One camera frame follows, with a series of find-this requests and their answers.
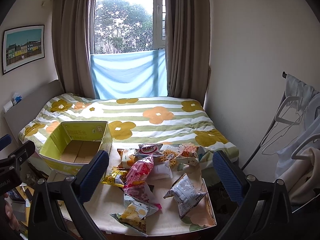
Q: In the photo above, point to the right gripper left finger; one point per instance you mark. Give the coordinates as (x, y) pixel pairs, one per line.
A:
(45, 218)

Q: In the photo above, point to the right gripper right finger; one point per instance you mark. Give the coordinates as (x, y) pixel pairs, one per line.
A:
(264, 210)

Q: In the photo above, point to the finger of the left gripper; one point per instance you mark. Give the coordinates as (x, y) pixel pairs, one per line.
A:
(5, 141)
(23, 152)

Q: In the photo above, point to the gold yellow snack bag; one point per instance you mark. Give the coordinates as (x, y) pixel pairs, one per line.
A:
(116, 177)

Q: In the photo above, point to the potato chips snack bag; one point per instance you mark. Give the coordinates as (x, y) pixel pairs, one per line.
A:
(135, 214)

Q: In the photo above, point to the pink white snack bag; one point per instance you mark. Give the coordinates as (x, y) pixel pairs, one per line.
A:
(136, 185)

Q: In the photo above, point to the white grey snack bag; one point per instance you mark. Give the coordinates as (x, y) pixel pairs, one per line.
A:
(185, 194)

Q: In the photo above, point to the orange sticks snack bag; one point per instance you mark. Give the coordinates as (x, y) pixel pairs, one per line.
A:
(188, 154)

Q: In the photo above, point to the red white Wishi bag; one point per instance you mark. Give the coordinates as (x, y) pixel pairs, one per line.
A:
(145, 150)

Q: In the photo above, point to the orange cake snack bag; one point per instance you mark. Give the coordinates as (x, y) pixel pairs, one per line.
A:
(127, 158)

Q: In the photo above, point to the clear waffle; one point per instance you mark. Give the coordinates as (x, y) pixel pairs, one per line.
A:
(161, 171)

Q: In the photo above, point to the person's left hand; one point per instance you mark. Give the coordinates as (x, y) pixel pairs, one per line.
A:
(10, 217)

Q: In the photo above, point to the grey bed headboard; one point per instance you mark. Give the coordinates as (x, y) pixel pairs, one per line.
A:
(26, 110)

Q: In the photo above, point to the items on headboard shelf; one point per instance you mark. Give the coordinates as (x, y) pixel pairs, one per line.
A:
(16, 98)

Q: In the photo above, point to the green cardboard box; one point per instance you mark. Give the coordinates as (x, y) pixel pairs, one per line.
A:
(74, 143)

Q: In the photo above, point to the clothes rack with hangers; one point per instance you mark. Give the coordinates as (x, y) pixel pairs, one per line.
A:
(298, 160)

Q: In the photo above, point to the framed houses picture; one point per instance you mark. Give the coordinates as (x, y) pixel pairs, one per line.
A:
(22, 45)

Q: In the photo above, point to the floral striped quilt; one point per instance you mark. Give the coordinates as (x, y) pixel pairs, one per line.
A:
(164, 120)

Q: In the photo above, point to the blue cloth on window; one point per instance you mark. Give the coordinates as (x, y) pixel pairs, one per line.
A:
(129, 75)

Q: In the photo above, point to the left brown curtain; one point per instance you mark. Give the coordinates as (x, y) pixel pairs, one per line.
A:
(70, 41)

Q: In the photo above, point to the brown curtain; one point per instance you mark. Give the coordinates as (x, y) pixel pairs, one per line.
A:
(70, 41)
(187, 48)

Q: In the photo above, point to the right brown curtain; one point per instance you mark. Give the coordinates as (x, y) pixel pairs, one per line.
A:
(187, 48)

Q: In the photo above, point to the white window frame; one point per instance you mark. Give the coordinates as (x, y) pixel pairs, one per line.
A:
(125, 26)

